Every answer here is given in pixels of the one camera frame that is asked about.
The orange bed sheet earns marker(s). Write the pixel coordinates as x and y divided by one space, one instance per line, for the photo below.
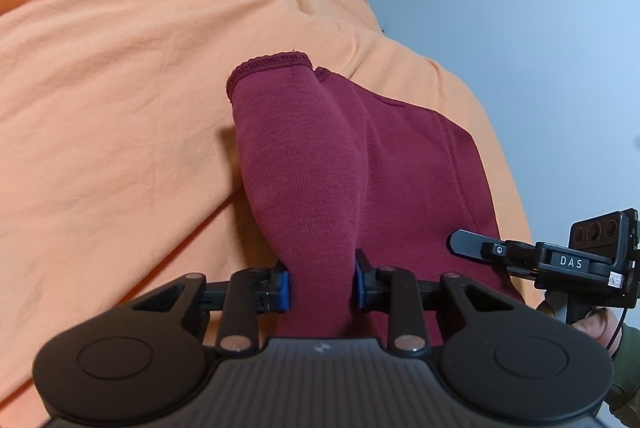
100 108

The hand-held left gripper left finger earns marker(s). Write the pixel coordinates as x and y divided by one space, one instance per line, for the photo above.
285 290

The person's right hand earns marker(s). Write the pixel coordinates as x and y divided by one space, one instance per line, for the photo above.
597 324

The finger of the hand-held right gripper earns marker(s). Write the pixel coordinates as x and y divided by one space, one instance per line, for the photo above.
470 244

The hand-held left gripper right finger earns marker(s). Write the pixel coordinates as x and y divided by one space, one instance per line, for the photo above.
358 290

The maroon long-sleeve shirt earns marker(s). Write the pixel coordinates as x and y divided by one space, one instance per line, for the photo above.
310 158

